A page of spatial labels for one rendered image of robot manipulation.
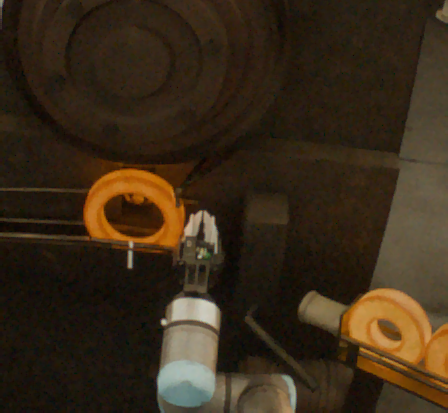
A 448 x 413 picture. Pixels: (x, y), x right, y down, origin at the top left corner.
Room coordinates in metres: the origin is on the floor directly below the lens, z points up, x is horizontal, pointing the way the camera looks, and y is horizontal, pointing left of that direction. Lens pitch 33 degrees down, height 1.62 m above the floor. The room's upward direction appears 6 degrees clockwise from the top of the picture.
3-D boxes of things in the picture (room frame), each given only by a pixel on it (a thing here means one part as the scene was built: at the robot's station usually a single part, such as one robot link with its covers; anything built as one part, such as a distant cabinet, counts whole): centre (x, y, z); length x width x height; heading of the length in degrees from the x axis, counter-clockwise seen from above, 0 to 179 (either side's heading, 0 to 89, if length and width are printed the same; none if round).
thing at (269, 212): (1.20, -0.08, 0.68); 0.11 x 0.08 x 0.24; 1
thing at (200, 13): (1.09, 0.16, 1.11); 0.28 x 0.06 x 0.28; 91
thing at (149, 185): (1.19, 0.16, 0.75); 0.18 x 0.03 x 0.18; 90
